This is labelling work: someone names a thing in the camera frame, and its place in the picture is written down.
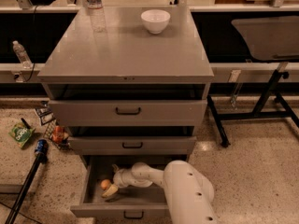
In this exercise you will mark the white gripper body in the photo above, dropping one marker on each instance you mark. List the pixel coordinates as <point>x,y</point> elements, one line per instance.
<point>121,178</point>

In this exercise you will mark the orange fruit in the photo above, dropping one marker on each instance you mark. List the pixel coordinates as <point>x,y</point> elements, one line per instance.
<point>105,184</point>

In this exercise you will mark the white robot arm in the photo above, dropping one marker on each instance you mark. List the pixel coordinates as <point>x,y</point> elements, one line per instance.
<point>188,193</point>

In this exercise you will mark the grey bottom drawer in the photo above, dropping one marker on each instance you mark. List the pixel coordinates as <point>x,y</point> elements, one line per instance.
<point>131,202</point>

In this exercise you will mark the grey drawer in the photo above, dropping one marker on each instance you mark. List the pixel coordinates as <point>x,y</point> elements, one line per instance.
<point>131,202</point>
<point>129,145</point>
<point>129,113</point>

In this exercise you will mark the grey middle drawer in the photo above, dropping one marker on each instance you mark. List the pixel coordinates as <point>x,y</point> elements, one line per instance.
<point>129,145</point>

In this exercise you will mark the grey top drawer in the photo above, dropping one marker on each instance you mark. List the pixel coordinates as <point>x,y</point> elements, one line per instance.
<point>129,113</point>

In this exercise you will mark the grey drawer cabinet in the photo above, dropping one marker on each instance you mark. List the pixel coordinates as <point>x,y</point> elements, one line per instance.
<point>126,62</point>

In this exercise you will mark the black pole with blue clamp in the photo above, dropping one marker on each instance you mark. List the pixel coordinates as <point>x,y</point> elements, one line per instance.
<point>41,151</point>

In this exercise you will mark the dark snack packet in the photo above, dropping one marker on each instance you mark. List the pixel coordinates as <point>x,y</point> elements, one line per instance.
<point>44,113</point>

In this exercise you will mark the green snack bag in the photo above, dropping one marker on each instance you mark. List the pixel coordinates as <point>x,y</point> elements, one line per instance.
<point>21,134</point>

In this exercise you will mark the clear water bottle on ledge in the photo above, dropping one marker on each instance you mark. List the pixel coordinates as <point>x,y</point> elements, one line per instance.
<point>22,55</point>

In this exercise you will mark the white ceramic bowl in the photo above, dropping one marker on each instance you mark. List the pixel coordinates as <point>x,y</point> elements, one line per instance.
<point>155,20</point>

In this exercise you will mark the clear water bottle on cabinet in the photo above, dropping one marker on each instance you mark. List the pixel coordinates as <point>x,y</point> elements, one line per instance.
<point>97,15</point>

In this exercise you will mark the grey tray table top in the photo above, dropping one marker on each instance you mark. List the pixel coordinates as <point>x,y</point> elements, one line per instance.
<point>270,39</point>

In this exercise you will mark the wire basket with items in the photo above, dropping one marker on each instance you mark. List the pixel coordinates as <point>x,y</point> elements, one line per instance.
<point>57,135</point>

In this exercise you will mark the black table stand frame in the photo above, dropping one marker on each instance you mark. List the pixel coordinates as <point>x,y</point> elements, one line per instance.
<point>257,111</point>

